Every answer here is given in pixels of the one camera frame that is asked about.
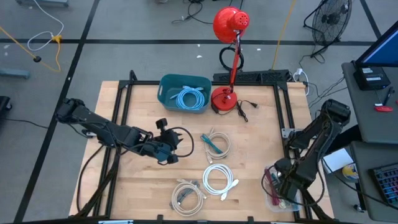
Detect black perforated power strip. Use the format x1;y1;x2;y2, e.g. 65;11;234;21
213;69;290;84

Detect black aluminium table frame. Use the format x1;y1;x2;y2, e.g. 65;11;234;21
70;70;335;224

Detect white floor cable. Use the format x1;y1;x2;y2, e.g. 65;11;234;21
27;0;65;52

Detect maroon short cable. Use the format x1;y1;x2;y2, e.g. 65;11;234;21
266;175;280;207

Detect backlit colourful keyboard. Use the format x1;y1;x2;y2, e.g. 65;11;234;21
368;163;398;209

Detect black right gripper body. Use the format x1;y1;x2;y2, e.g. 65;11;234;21
273;157;312;203

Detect white plug with cable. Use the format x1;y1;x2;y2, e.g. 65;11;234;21
292;67;311;96

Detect grey floor platform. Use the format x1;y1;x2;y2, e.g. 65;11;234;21
15;0;69;9
0;67;31;79

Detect black mini computer box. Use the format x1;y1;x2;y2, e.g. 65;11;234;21
353;65;391;91

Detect yellow and blue roll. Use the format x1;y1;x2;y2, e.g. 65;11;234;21
341;163;360;183

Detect grey short cable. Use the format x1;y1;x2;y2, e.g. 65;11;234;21
169;180;201;210

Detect black coiled floor cable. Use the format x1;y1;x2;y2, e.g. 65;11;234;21
219;46;245;72

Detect black floor fan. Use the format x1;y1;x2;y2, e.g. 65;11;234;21
303;0;354;58

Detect yellow hanging cord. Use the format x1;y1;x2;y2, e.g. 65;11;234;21
271;0;297;71
0;26;63;73

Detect black pen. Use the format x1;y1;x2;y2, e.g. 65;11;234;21
383;86;395;106

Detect black tangled floor cables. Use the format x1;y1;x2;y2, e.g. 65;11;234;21
170;0;246;26

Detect grey desk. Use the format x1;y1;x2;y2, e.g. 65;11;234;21
349;141;398;223
341;62;398;146

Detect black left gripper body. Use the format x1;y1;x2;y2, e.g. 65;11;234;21
138;118;181;166

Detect black lamp power cord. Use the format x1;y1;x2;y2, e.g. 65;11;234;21
213;99;259;123

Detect computer monitor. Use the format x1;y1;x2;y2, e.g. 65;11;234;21
354;20;398;68

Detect red desk lamp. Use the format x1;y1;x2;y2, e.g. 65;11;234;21
210;6;251;112

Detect teal plastic bin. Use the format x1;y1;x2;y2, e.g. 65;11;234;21
157;73;213;114

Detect clear plastic container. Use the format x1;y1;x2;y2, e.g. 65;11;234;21
263;164;302;213

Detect white paper sheet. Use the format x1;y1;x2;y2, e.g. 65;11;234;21
322;147;354;174

